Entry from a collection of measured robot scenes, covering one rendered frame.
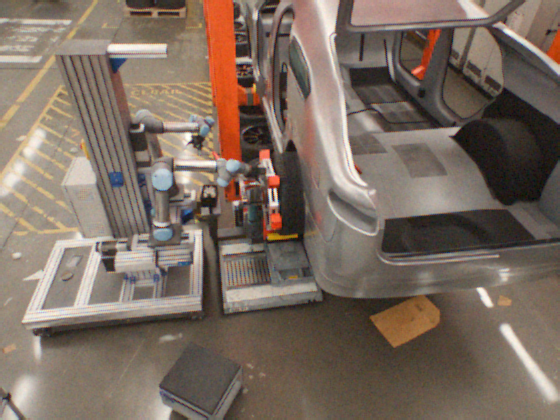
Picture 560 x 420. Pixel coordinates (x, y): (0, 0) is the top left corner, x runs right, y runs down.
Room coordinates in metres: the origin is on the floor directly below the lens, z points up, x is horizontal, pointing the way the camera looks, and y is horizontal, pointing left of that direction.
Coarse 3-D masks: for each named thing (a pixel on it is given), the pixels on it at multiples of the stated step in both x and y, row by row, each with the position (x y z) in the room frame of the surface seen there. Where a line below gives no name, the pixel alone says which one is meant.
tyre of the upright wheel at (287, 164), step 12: (276, 156) 2.65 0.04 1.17; (288, 156) 2.65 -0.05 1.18; (276, 168) 2.55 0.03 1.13; (288, 168) 2.51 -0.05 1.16; (300, 168) 2.52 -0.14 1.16; (288, 180) 2.42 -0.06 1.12; (300, 180) 2.43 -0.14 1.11; (288, 192) 2.36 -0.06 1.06; (300, 192) 2.37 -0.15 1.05; (288, 204) 2.31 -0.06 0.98; (300, 204) 2.33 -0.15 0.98; (288, 216) 2.28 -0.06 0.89; (300, 216) 2.30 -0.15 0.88; (288, 228) 2.30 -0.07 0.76; (300, 228) 2.32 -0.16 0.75
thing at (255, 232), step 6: (246, 216) 2.84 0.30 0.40; (258, 216) 2.87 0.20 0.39; (246, 222) 2.77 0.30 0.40; (246, 228) 2.74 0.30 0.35; (252, 228) 2.73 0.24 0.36; (258, 228) 2.74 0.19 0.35; (246, 234) 2.74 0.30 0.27; (252, 234) 2.73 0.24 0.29; (258, 234) 2.74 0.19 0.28; (252, 240) 2.86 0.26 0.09; (258, 240) 2.86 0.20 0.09; (264, 240) 2.86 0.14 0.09
